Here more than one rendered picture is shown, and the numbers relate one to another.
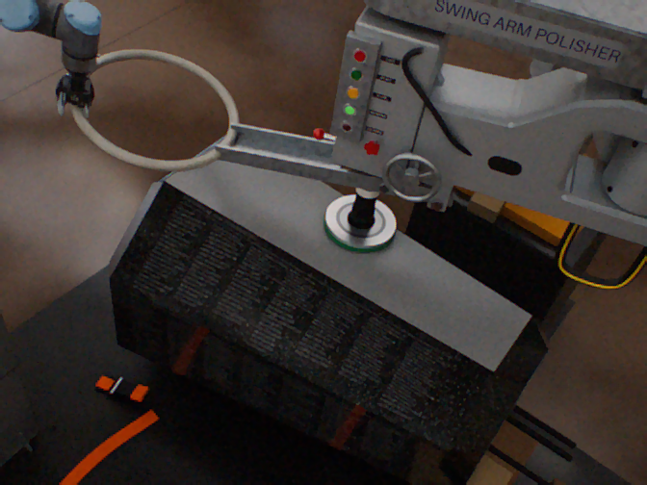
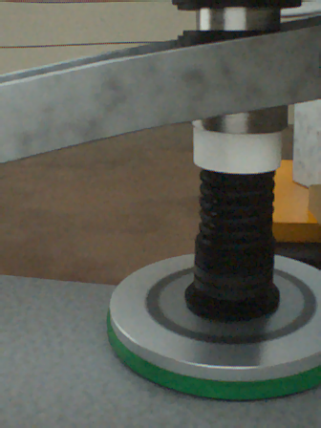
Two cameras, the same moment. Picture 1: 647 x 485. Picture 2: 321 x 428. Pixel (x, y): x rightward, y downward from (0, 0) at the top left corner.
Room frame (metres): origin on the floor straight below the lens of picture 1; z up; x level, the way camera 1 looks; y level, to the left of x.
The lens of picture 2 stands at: (1.23, 0.12, 1.12)
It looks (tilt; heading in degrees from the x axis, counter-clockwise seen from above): 19 degrees down; 338
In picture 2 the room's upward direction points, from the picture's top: 1 degrees counter-clockwise
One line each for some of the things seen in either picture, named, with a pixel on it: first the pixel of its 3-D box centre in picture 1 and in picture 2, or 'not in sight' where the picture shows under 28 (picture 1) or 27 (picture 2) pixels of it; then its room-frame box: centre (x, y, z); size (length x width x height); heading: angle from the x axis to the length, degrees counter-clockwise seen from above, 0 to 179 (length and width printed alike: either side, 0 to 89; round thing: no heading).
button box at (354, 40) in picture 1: (354, 89); not in sight; (1.49, 0.00, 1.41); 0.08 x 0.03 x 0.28; 79
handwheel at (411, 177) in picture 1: (414, 169); not in sight; (1.45, -0.19, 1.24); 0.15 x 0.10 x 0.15; 79
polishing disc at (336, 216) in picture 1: (360, 220); (232, 304); (1.59, -0.09, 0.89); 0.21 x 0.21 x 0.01
